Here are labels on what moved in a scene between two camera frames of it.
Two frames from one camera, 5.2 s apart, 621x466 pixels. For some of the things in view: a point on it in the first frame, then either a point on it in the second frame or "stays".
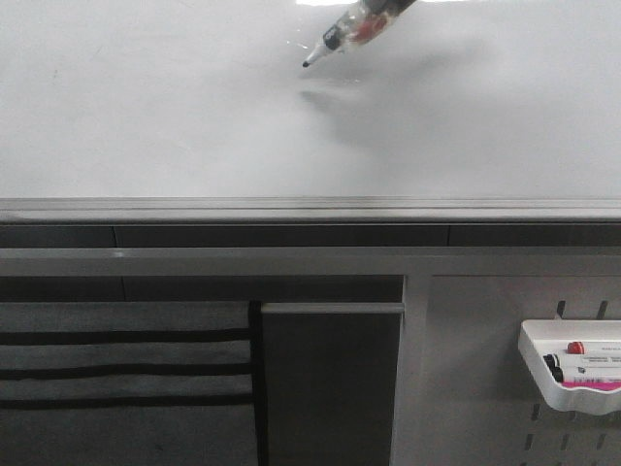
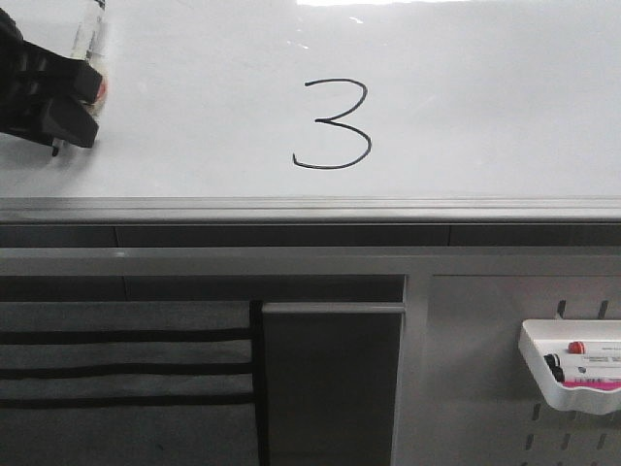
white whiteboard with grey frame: [204, 112] stays
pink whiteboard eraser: [610, 386] stays
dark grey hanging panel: [330, 374] stays
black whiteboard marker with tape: [363, 21] → [90, 44]
